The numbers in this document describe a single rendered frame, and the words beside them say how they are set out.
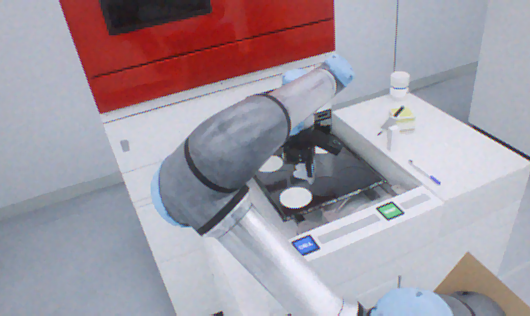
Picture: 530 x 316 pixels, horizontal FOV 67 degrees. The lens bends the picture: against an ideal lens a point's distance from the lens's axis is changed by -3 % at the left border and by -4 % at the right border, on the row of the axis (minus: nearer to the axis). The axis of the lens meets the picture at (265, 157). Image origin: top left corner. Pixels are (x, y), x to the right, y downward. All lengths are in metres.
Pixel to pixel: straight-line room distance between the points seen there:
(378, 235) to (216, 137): 0.65
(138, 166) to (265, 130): 0.91
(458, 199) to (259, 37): 0.77
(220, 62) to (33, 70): 1.76
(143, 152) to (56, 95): 1.56
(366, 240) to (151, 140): 0.76
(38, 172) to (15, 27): 0.98
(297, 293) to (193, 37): 0.83
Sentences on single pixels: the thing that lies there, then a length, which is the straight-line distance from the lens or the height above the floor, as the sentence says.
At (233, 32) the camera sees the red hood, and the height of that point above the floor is 1.37.
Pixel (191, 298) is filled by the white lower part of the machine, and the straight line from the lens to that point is 1.95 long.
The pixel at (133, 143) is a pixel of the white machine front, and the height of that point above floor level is 1.07.
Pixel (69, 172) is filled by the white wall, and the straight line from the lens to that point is 3.19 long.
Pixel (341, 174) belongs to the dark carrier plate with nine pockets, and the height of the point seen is 0.90.
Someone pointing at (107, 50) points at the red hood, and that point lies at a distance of 1.25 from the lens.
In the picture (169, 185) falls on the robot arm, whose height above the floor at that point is 1.37.
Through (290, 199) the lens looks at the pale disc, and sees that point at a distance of 1.31.
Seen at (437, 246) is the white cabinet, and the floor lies 0.79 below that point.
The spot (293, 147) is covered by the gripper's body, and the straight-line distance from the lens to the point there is 1.17.
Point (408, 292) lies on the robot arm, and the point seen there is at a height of 1.20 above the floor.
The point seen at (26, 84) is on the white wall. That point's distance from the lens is 2.92.
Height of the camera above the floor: 1.74
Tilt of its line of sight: 34 degrees down
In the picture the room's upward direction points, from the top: 8 degrees counter-clockwise
